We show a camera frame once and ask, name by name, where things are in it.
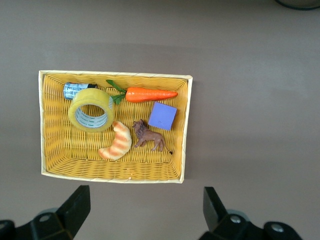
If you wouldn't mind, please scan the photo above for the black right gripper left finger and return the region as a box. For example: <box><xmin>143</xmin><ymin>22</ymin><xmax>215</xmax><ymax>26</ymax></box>
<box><xmin>0</xmin><ymin>184</ymin><xmax>91</xmax><ymax>240</ymax></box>

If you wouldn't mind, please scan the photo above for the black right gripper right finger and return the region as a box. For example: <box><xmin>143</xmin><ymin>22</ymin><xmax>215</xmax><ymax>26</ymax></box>
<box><xmin>198</xmin><ymin>186</ymin><xmax>304</xmax><ymax>240</ymax></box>

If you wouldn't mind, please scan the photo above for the yellow tape roll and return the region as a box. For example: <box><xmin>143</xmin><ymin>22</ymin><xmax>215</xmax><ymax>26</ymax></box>
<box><xmin>67</xmin><ymin>87</ymin><xmax>116</xmax><ymax>133</ymax></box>

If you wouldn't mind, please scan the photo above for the yellow woven basket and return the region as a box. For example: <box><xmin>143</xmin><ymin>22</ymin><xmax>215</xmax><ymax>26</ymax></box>
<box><xmin>38</xmin><ymin>70</ymin><xmax>194</xmax><ymax>185</ymax></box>

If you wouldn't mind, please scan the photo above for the toy croissant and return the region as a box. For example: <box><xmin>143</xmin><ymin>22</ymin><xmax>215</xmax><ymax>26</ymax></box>
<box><xmin>97</xmin><ymin>120</ymin><xmax>133</xmax><ymax>161</ymax></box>

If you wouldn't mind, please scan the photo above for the brown toy lion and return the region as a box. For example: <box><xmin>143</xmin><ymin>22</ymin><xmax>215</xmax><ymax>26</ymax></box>
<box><xmin>131</xmin><ymin>118</ymin><xmax>174</xmax><ymax>156</ymax></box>

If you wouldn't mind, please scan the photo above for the purple square block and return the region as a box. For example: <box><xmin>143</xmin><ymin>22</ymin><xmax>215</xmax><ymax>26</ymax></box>
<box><xmin>147</xmin><ymin>101</ymin><xmax>178</xmax><ymax>131</ymax></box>

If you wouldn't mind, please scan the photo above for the orange toy carrot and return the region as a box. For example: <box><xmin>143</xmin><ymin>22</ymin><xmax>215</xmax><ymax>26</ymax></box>
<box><xmin>105</xmin><ymin>79</ymin><xmax>179</xmax><ymax>105</ymax></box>

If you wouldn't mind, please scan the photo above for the dark rimmed round object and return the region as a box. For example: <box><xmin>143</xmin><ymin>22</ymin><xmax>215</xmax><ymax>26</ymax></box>
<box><xmin>274</xmin><ymin>0</ymin><xmax>320</xmax><ymax>11</ymax></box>

